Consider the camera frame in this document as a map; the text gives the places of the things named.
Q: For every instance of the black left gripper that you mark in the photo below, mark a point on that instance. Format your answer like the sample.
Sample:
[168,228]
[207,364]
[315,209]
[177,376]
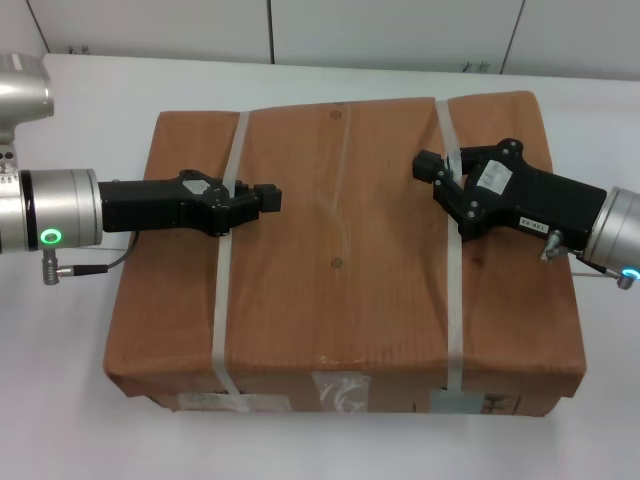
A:
[150,205]

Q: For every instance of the brown cardboard box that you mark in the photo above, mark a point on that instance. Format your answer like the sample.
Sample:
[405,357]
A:
[340,210]

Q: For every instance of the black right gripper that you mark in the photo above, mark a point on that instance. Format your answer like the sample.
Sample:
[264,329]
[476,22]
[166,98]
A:
[540,200]

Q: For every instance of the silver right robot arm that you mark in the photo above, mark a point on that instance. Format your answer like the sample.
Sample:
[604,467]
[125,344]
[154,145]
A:
[617,225]

